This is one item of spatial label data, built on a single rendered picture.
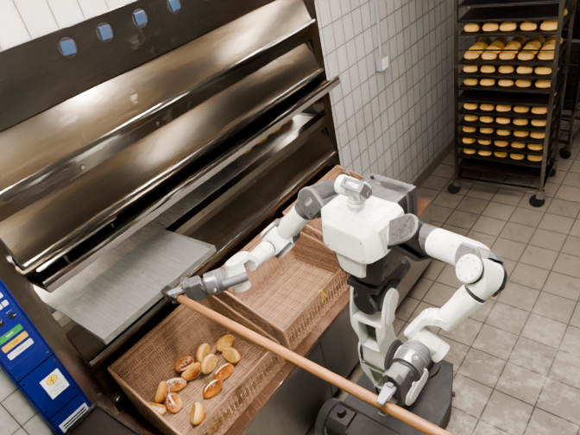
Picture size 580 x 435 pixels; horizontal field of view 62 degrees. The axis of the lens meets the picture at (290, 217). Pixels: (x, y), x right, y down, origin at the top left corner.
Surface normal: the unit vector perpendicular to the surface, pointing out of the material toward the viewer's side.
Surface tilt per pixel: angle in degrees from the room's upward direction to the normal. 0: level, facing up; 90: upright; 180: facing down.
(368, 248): 85
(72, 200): 70
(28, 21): 90
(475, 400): 0
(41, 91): 90
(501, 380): 0
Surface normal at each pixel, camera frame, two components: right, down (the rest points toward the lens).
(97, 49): 0.77, 0.23
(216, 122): 0.66, -0.06
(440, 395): -0.20, -0.80
